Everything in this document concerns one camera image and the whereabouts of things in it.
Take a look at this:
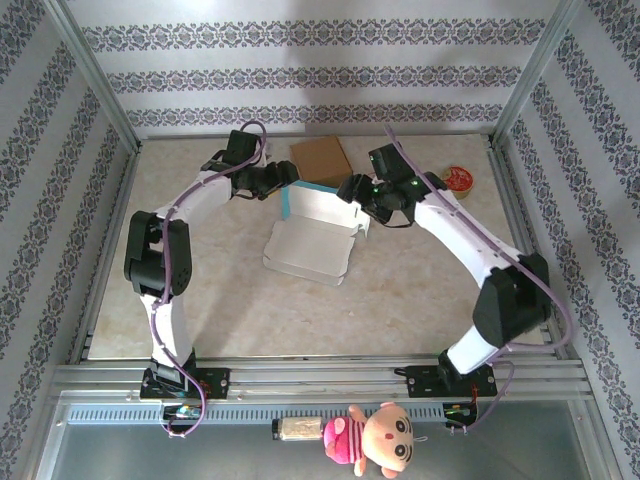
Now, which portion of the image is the brown cardboard box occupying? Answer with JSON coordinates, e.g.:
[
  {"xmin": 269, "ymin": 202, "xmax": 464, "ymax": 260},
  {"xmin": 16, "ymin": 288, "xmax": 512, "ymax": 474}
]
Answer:
[{"xmin": 289, "ymin": 135, "xmax": 354, "ymax": 190}]

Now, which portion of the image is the white blue paper box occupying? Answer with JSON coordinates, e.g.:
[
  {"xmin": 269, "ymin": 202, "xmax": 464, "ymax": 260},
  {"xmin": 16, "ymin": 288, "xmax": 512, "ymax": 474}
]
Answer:
[{"xmin": 262, "ymin": 180, "xmax": 374, "ymax": 287}]

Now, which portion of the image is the red gold round tin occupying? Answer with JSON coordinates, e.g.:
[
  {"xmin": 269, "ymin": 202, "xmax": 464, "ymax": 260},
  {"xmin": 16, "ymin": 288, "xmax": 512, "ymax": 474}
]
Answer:
[{"xmin": 442, "ymin": 166, "xmax": 475, "ymax": 200}]

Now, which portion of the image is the beige black small device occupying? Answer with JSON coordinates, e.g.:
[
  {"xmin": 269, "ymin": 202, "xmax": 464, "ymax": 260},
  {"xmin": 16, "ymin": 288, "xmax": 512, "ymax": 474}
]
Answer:
[{"xmin": 271, "ymin": 417, "xmax": 327, "ymax": 443}]

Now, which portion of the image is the pink plush doll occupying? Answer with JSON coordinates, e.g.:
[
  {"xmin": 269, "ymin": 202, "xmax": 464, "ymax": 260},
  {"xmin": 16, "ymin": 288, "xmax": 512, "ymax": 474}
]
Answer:
[{"xmin": 323, "ymin": 402, "xmax": 429, "ymax": 479}]

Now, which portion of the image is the grey metal tray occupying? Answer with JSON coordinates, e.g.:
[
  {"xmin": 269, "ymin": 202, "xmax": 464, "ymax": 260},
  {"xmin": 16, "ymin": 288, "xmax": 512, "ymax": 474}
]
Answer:
[{"xmin": 29, "ymin": 399, "xmax": 616, "ymax": 480}]

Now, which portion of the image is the aluminium table side rail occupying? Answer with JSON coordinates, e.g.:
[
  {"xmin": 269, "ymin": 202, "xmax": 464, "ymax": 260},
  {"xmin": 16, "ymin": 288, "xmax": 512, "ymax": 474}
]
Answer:
[
  {"xmin": 68, "ymin": 143, "xmax": 142, "ymax": 364},
  {"xmin": 487, "ymin": 139, "xmax": 570, "ymax": 359}
]

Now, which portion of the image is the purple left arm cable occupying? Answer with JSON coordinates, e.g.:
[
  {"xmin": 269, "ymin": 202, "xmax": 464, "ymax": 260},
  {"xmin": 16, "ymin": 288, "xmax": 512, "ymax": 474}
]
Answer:
[{"xmin": 149, "ymin": 121, "xmax": 269, "ymax": 440}]

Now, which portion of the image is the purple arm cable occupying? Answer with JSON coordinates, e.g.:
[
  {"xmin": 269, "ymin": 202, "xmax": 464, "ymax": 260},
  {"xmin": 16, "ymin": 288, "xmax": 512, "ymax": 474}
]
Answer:
[
  {"xmin": 149, "ymin": 121, "xmax": 269, "ymax": 440},
  {"xmin": 383, "ymin": 124, "xmax": 575, "ymax": 435}
]

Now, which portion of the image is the aluminium frame post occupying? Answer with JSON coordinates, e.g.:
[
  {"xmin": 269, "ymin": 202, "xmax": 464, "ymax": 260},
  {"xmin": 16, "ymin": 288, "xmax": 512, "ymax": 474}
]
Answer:
[
  {"xmin": 489, "ymin": 0, "xmax": 586, "ymax": 149},
  {"xmin": 42, "ymin": 0, "xmax": 144, "ymax": 151}
]

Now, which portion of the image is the aluminium mounting rail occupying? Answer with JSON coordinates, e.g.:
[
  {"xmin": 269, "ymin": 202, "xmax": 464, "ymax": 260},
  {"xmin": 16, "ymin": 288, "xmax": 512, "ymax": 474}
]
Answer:
[{"xmin": 48, "ymin": 355, "xmax": 594, "ymax": 401}]

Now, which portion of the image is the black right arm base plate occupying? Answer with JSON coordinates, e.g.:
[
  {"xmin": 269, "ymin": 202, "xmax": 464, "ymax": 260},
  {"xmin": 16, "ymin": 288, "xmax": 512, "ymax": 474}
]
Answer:
[{"xmin": 394, "ymin": 364, "xmax": 499, "ymax": 400}]

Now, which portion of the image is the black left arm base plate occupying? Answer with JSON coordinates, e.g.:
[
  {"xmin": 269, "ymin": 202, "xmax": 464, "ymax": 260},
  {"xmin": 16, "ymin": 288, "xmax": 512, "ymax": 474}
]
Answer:
[{"xmin": 139, "ymin": 367, "xmax": 232, "ymax": 401}]

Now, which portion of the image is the grey slotted cable duct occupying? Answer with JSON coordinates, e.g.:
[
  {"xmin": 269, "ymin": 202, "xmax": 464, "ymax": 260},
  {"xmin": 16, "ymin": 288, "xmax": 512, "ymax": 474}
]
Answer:
[{"xmin": 63, "ymin": 402, "xmax": 481, "ymax": 426}]

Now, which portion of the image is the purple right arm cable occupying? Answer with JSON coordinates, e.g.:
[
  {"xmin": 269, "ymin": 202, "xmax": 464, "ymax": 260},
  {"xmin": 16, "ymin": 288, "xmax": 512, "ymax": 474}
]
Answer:
[{"xmin": 383, "ymin": 124, "xmax": 575, "ymax": 435}]

